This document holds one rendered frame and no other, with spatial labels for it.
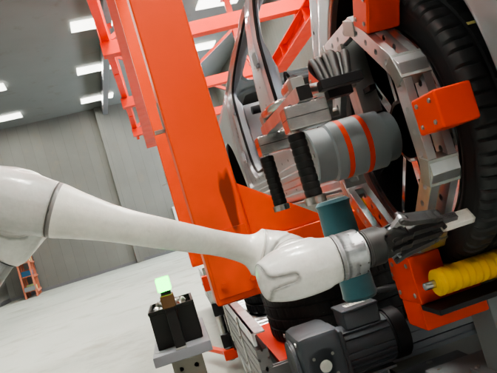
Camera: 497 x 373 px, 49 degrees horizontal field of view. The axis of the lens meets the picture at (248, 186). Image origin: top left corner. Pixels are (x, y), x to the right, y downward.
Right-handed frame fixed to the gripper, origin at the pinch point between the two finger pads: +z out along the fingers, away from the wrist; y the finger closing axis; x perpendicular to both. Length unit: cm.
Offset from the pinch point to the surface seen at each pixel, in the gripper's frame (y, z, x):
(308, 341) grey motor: -48, -28, 13
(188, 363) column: -74, -61, 35
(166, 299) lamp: -43, -61, 38
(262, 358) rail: -76, -38, 29
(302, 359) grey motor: -51, -31, 11
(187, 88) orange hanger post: -7, -37, 84
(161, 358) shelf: -55, -67, 27
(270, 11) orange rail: -247, 158, 621
